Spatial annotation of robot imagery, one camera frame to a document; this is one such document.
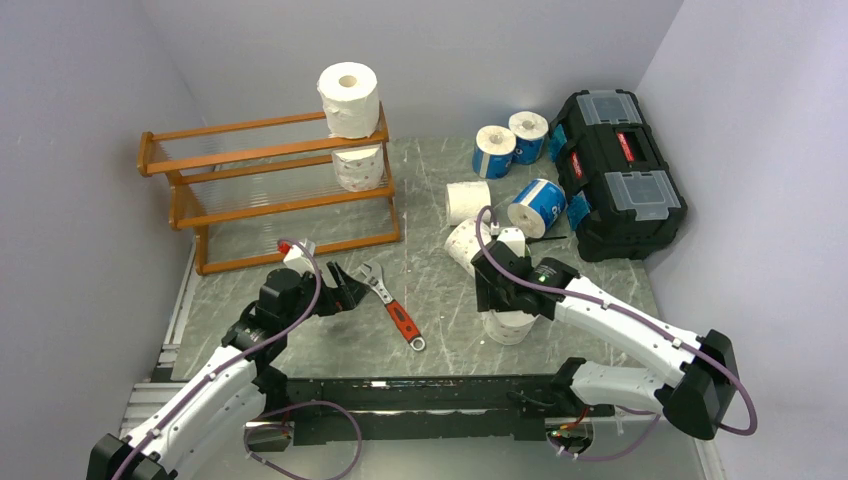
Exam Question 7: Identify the dotted white roll lying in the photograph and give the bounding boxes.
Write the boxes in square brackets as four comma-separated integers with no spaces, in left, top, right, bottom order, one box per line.
[444,218,481,277]

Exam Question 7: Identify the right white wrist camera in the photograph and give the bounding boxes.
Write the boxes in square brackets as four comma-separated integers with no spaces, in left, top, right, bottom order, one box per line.
[496,227,528,257]

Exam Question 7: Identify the plain white roll lying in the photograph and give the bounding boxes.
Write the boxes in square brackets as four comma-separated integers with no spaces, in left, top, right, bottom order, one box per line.
[445,181,491,226]

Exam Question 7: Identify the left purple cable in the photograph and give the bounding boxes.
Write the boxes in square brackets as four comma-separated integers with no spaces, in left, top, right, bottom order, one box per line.
[109,238,364,480]

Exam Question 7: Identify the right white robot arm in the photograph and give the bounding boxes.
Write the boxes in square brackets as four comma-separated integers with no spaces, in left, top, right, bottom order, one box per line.
[471,241,742,440]

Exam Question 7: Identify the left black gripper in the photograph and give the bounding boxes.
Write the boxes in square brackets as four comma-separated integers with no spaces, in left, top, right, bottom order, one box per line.
[282,260,370,332]

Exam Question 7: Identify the blue wrapped roll back left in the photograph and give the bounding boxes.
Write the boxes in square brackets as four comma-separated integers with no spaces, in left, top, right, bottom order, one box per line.
[471,125,516,179]

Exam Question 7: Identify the plain white paper roll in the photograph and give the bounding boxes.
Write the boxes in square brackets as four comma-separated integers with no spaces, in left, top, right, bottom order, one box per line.
[316,62,380,139]

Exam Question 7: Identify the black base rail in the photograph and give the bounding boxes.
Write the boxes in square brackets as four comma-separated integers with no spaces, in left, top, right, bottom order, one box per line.
[249,374,614,452]

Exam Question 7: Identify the dotted white roll front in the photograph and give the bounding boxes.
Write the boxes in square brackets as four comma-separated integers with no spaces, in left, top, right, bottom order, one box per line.
[480,310,537,346]

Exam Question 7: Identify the blue wrapped roll lying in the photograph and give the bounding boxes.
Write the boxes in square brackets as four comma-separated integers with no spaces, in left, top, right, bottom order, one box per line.
[507,178,566,239]

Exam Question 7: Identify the orange wooden shelf rack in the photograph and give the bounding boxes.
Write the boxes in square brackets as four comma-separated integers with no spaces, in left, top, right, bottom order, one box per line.
[137,112,401,276]

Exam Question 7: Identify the purple cable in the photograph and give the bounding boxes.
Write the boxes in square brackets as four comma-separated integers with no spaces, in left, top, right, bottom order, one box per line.
[109,238,364,480]
[474,205,760,464]

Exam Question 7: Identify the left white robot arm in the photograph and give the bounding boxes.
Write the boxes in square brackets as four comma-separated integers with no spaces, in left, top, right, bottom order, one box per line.
[86,262,368,479]

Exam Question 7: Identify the black plastic toolbox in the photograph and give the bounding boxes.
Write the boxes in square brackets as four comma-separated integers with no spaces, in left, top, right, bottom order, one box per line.
[548,89,688,262]

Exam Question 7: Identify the red handled adjustable wrench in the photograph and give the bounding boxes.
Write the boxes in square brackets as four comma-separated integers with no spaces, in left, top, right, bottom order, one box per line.
[359,261,426,352]

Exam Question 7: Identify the blue wrapped roll back right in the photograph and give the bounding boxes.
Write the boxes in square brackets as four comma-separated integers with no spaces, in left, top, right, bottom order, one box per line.
[508,111,549,165]

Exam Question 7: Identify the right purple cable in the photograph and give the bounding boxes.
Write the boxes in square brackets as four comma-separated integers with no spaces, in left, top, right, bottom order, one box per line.
[474,205,760,464]

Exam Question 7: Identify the dotted white roll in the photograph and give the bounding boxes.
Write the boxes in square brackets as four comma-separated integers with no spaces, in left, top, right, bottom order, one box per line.
[331,146,384,192]
[444,218,481,277]
[480,310,537,346]

